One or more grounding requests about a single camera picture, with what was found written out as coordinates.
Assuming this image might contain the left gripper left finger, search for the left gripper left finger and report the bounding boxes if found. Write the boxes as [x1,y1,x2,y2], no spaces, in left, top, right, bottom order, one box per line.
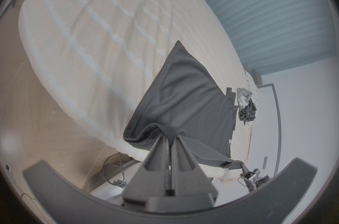
[122,135,170,204]

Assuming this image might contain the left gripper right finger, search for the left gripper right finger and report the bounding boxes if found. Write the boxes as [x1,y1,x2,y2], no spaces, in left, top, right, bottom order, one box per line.
[172,135,218,201]

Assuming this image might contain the black T-shirt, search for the black T-shirt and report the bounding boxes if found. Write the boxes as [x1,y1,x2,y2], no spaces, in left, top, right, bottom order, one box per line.
[122,40,245,170]

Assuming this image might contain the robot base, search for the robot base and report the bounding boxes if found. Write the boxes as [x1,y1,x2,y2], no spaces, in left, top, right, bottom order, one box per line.
[90,159,145,203]

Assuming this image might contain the pile of clothes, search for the pile of clothes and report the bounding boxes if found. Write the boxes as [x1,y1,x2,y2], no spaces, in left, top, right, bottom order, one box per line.
[236,87,257,126]

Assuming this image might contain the bed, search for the bed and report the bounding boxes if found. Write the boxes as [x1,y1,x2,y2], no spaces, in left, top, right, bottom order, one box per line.
[19,0,281,185]

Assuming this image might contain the white printed pillow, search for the white printed pillow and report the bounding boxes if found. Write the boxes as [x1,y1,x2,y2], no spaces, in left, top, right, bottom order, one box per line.
[245,70,258,101]

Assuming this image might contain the grey bedside table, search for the grey bedside table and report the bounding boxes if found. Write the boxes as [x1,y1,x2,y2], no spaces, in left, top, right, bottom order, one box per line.
[244,64,263,86]

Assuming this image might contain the blue-green curtain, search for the blue-green curtain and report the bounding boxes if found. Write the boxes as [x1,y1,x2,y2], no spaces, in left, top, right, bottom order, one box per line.
[130,0,337,76]

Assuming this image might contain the black cable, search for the black cable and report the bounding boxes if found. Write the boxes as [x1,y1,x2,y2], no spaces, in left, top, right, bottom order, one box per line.
[103,153,126,187]

